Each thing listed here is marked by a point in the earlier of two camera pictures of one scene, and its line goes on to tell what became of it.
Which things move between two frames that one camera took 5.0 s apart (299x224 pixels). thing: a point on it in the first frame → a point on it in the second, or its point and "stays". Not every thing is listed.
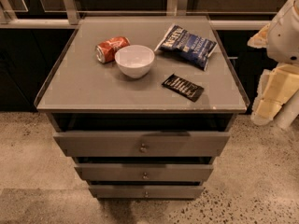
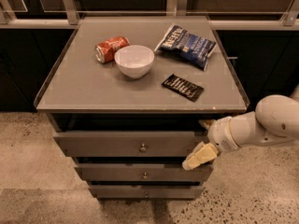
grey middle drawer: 143,172 stays
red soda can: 106,51 stays
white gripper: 284,37 → 219,133
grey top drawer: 135,144 stays
